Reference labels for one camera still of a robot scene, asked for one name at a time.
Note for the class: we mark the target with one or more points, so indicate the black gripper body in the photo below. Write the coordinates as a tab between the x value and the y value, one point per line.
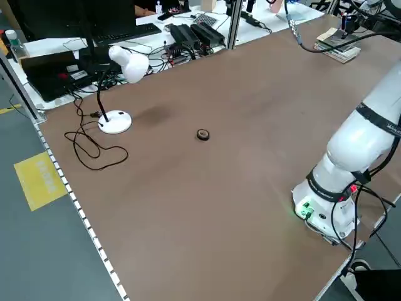
351	23

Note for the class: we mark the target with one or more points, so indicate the dark book with hands cover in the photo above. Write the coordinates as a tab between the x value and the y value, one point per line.
332	39

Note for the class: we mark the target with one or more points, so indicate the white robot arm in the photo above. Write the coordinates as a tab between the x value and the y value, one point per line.
351	147

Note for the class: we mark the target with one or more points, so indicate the green and white book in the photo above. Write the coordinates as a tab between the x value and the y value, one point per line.
343	56

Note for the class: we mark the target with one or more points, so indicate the pale green sheet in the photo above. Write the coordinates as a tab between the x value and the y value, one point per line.
296	16

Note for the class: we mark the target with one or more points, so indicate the pink roll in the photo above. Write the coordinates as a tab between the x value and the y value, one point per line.
275	5

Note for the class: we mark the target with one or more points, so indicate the white bench table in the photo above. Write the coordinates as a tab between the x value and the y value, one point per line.
272	19
150	47

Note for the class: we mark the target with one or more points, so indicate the black adapter yellow label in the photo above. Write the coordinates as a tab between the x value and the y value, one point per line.
250	19

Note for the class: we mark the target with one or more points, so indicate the dark finned power supply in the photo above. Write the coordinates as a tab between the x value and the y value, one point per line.
183	35
208	33

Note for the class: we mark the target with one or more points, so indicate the perforated metal plate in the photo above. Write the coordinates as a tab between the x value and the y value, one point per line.
205	19

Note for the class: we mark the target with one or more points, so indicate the small brown tape roll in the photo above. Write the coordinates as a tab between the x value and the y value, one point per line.
203	135

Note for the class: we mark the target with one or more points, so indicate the black keyboard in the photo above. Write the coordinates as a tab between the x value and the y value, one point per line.
128	33

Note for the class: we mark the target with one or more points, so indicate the white round stand base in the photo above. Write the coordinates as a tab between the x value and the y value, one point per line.
115	123

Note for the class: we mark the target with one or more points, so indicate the black chair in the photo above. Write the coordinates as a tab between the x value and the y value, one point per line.
379	283

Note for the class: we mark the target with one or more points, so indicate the black monitor stand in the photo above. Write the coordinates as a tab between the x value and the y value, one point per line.
87	31

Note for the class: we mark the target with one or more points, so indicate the black computer monitor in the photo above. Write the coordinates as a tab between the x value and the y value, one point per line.
47	15

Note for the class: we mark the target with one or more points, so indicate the black flat device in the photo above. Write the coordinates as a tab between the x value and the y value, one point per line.
47	75

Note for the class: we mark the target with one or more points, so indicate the clear bottle white cap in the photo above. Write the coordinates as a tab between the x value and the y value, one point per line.
14	44

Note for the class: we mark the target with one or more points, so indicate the aluminium frame post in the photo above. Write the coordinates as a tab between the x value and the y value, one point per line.
18	87
234	23

